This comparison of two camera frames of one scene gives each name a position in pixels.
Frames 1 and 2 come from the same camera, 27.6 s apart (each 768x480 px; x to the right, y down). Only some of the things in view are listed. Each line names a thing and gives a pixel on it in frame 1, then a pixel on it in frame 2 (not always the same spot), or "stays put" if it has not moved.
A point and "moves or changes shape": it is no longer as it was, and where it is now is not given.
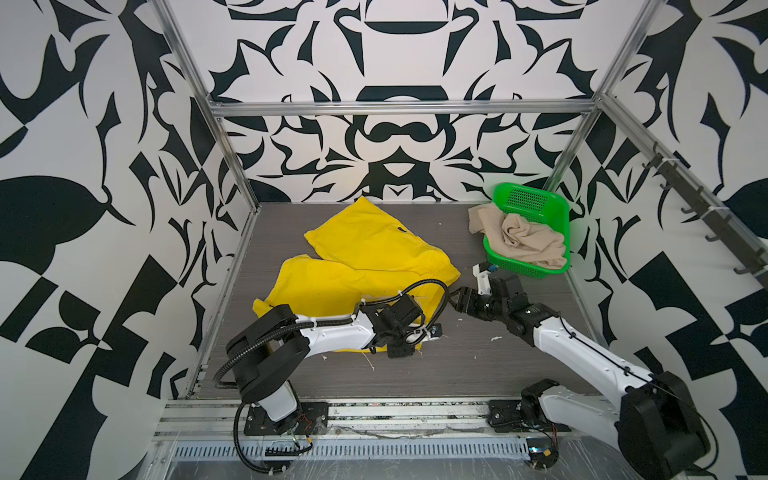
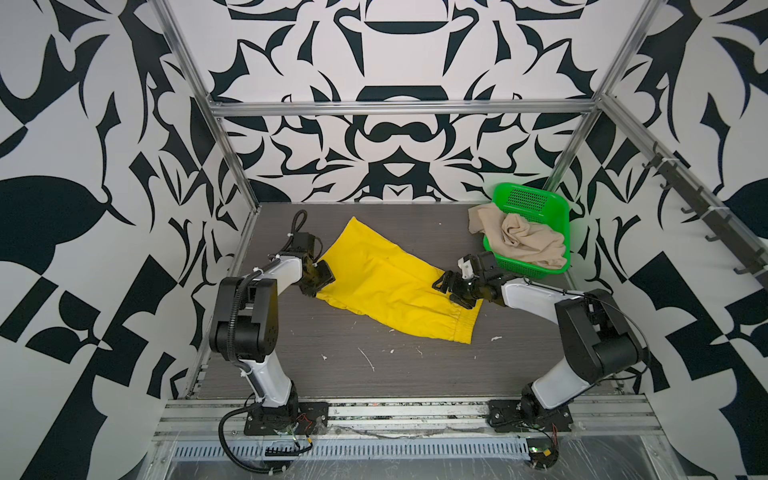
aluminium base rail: x=569 y=420 stays put
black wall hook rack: x=723 y=226 stays put
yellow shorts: x=365 y=255 moves or changes shape
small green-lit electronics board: x=542 y=451 stays put
